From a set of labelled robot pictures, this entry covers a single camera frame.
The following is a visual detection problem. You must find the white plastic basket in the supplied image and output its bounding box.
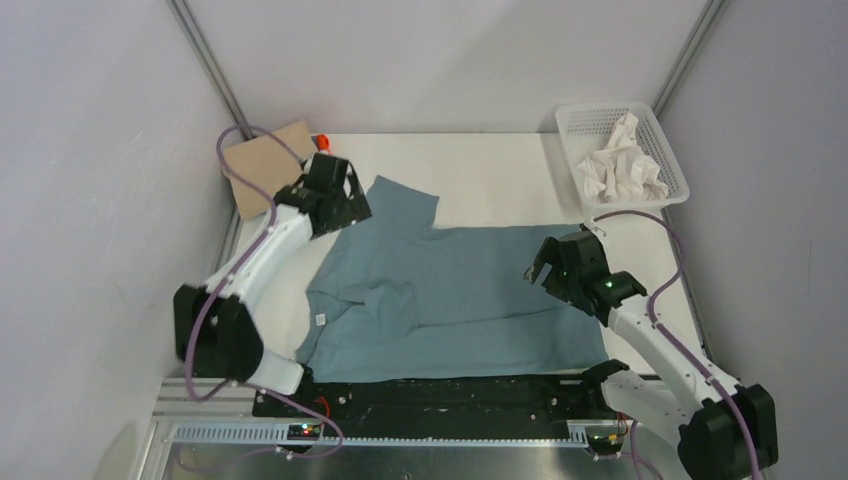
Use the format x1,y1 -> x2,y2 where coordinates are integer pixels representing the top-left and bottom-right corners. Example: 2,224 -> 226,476
555,101 -> 690,217

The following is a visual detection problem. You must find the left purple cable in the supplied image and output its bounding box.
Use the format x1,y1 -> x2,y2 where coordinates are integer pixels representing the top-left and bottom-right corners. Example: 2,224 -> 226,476
182,125 -> 346,462

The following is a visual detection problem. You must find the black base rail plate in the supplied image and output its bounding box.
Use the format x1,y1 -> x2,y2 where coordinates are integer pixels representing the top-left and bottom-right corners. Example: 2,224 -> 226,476
252,374 -> 622,442

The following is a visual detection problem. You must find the grey-blue t-shirt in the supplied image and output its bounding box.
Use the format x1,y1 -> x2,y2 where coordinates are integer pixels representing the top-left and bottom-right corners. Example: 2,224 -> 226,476
296,177 -> 608,383

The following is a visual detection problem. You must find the purple cable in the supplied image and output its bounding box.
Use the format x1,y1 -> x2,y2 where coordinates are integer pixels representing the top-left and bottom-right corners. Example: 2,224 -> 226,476
589,210 -> 766,480
182,125 -> 346,462

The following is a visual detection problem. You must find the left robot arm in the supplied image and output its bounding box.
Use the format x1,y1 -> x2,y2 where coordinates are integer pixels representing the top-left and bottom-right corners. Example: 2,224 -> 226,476
173,153 -> 372,416

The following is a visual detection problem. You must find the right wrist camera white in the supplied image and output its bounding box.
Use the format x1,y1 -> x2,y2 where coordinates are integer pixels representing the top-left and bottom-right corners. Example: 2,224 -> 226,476
579,224 -> 607,237

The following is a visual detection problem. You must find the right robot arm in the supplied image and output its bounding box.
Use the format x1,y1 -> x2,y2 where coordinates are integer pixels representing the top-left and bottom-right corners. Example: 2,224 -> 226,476
525,230 -> 779,479

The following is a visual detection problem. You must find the folded orange t-shirt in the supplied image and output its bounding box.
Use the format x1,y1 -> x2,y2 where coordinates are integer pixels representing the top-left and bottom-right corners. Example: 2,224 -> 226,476
313,134 -> 331,153

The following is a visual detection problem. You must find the crumpled white t-shirt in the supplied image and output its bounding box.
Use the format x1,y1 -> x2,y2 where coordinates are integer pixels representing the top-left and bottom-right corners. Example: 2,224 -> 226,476
576,113 -> 669,203

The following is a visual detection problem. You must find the aluminium frame rail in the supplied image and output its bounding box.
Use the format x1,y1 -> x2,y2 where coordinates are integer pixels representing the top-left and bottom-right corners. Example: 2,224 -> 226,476
132,377 -> 773,480

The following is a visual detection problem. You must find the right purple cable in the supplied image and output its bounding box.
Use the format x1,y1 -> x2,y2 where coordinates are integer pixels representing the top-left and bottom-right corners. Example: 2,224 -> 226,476
589,210 -> 766,480

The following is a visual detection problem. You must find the folded tan t-shirt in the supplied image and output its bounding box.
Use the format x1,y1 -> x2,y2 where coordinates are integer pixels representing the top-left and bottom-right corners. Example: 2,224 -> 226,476
223,120 -> 317,197

